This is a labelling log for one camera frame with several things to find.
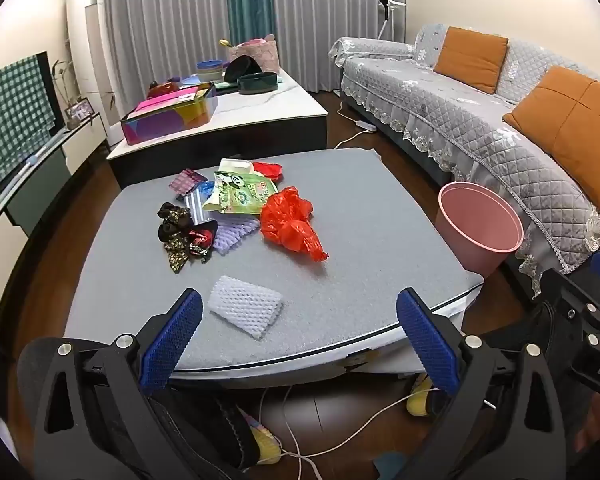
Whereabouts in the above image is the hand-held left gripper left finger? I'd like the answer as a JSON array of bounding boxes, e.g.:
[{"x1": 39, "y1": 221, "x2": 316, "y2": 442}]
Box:
[{"x1": 30, "y1": 287, "x2": 203, "y2": 480}]

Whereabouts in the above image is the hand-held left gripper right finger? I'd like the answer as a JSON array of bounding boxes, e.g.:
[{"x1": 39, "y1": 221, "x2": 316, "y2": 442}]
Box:
[{"x1": 396, "y1": 287, "x2": 568, "y2": 480}]

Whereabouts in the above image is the person's right hand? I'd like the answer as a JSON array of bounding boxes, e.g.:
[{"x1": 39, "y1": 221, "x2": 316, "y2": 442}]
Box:
[{"x1": 575, "y1": 392, "x2": 600, "y2": 453}]

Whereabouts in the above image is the black television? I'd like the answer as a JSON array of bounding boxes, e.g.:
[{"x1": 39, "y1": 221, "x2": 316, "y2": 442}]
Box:
[{"x1": 34, "y1": 50, "x2": 66, "y2": 133}]

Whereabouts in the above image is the stack of blue bowls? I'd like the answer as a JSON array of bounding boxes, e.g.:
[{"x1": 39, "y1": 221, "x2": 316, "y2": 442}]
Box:
[{"x1": 196, "y1": 60, "x2": 227, "y2": 82}]

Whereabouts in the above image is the yellow slipper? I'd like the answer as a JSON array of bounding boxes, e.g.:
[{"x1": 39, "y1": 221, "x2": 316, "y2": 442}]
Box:
[
  {"x1": 250, "y1": 417, "x2": 283, "y2": 463},
  {"x1": 406, "y1": 375, "x2": 438, "y2": 417}
]

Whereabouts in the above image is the red plastic bag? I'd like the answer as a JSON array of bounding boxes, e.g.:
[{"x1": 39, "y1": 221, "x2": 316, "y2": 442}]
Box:
[{"x1": 259, "y1": 186, "x2": 329, "y2": 263}]

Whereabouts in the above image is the white foam fruit net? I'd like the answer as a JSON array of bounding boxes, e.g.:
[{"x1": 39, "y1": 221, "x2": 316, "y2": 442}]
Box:
[{"x1": 207, "y1": 275, "x2": 285, "y2": 342}]

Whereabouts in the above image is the colourful tin box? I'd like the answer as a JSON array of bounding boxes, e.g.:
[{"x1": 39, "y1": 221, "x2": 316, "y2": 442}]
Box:
[{"x1": 120, "y1": 82, "x2": 218, "y2": 145}]

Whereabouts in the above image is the white marble coffee table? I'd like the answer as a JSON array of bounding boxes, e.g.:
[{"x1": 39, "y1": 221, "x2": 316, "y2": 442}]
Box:
[{"x1": 106, "y1": 67, "x2": 329, "y2": 188}]

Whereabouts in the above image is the grey curtain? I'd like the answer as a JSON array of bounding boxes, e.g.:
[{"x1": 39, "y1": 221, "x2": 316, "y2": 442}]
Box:
[{"x1": 92, "y1": 0, "x2": 406, "y2": 93}]

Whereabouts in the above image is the dark green oval tray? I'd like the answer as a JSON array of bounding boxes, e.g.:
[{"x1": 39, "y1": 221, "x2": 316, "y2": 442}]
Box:
[{"x1": 237, "y1": 72, "x2": 279, "y2": 96}]

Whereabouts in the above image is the white cable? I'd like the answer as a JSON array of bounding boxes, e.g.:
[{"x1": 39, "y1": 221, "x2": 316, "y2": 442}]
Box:
[{"x1": 257, "y1": 385, "x2": 496, "y2": 480}]

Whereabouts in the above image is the pink fabric basket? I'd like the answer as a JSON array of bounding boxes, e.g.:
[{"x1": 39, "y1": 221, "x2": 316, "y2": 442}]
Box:
[{"x1": 228, "y1": 35, "x2": 281, "y2": 75}]

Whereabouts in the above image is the black bowl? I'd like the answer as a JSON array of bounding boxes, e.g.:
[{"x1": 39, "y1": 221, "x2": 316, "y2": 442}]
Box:
[{"x1": 223, "y1": 56, "x2": 263, "y2": 83}]

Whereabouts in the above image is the green checked cloth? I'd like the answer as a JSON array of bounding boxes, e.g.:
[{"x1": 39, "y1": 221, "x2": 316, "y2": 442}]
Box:
[{"x1": 0, "y1": 52, "x2": 56, "y2": 201}]

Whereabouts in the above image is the black floral fabric bow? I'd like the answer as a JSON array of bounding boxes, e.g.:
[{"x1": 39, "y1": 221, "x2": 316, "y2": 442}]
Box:
[{"x1": 156, "y1": 201, "x2": 220, "y2": 275}]

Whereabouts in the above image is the sofa with grey quilted cover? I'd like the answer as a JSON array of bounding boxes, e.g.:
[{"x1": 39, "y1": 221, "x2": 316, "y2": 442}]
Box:
[{"x1": 328, "y1": 22, "x2": 600, "y2": 301}]

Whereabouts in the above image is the photo frame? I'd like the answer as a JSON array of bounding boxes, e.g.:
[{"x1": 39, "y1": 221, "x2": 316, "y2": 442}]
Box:
[{"x1": 65, "y1": 100, "x2": 92, "y2": 123}]

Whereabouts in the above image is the clear packet of straws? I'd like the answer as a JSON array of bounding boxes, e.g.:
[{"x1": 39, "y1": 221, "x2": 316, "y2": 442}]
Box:
[{"x1": 175, "y1": 192, "x2": 216, "y2": 221}]

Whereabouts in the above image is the small red foil wrapper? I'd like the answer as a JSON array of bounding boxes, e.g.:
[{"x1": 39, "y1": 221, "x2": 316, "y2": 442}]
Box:
[{"x1": 252, "y1": 161, "x2": 286, "y2": 183}]

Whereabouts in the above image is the white and green cabinet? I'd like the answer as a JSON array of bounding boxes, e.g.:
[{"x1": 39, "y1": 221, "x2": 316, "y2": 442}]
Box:
[{"x1": 0, "y1": 110, "x2": 110, "y2": 281}]

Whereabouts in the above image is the person's left leg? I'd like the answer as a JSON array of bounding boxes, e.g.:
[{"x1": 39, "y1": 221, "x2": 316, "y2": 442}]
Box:
[{"x1": 152, "y1": 387, "x2": 261, "y2": 471}]

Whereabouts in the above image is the vase with twigs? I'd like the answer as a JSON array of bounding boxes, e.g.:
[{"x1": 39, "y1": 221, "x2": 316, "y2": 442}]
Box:
[{"x1": 52, "y1": 57, "x2": 81, "y2": 131}]

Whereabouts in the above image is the pink plastic bin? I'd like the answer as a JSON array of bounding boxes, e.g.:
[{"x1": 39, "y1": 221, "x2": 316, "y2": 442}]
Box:
[{"x1": 436, "y1": 181, "x2": 525, "y2": 277}]

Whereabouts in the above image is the grey table mat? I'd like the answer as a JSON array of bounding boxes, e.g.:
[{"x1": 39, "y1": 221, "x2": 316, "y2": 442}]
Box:
[{"x1": 60, "y1": 147, "x2": 486, "y2": 391}]

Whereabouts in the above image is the green panda print wrapper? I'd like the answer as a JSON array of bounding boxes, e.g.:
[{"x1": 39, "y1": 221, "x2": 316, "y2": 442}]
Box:
[{"x1": 201, "y1": 158, "x2": 279, "y2": 217}]

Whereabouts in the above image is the white standing air conditioner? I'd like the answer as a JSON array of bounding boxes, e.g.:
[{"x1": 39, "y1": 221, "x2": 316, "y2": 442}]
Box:
[{"x1": 66, "y1": 0, "x2": 123, "y2": 128}]

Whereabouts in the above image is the pink blister pack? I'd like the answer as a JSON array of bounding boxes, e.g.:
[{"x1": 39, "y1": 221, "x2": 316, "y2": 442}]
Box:
[{"x1": 168, "y1": 169, "x2": 208, "y2": 196}]

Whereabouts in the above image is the pink card sheet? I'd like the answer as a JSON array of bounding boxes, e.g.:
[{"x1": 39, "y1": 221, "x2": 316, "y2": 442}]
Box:
[{"x1": 137, "y1": 87, "x2": 201, "y2": 112}]

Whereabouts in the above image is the purple foam fruit net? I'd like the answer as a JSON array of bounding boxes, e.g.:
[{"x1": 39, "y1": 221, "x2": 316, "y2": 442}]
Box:
[{"x1": 211, "y1": 212, "x2": 261, "y2": 256}]

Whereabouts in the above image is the orange cushion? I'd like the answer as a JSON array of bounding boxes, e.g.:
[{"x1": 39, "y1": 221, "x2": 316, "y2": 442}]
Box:
[
  {"x1": 433, "y1": 26, "x2": 509, "y2": 95},
  {"x1": 502, "y1": 65, "x2": 600, "y2": 211}
]

